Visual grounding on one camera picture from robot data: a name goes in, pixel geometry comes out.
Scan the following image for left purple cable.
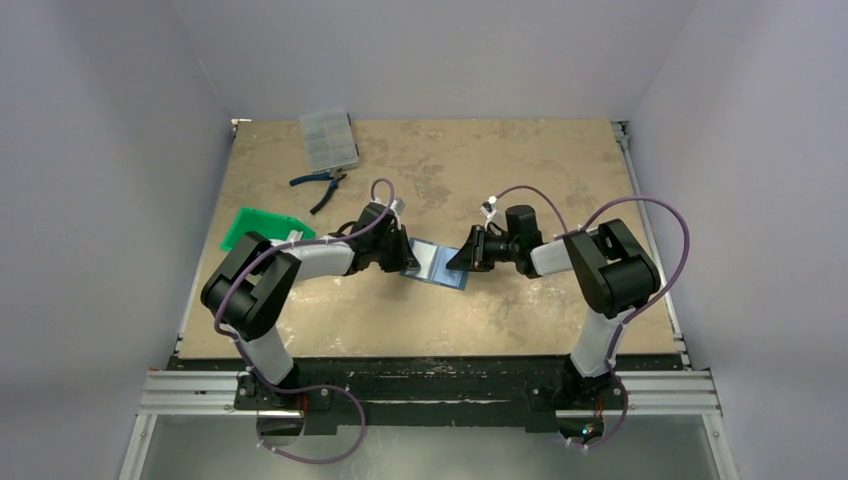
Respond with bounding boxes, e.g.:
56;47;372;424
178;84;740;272
213;178;397;339

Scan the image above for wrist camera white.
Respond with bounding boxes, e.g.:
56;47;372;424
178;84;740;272
480;195;498;228
385;197;406;218

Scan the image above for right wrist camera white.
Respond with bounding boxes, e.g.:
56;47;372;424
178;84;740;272
480;195;498;228

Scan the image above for blue card holder wallet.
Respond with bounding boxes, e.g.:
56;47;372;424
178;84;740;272
400;238;468;291

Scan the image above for green plastic bin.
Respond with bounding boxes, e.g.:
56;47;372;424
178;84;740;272
220;207;316;252

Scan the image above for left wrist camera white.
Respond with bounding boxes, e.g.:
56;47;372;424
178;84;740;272
385;197;406;218

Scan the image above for blue handled pliers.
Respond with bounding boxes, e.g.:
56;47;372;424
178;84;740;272
289;168;348;216

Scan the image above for clear plastic organizer box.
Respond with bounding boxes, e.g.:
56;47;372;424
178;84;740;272
299;109;360;173

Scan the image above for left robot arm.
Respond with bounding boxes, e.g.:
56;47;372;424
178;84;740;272
200;199;420;409

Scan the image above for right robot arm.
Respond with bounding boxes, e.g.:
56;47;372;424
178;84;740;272
446;205;661;407

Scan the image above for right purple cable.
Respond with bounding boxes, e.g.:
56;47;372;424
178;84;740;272
490;185;690;372

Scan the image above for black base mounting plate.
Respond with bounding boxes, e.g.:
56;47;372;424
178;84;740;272
167;354;682;436

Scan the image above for white credit card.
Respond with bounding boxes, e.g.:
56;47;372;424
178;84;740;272
286;230;304;243

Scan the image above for purple cable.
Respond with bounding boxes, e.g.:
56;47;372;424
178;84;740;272
213;178;397;339
490;185;690;372

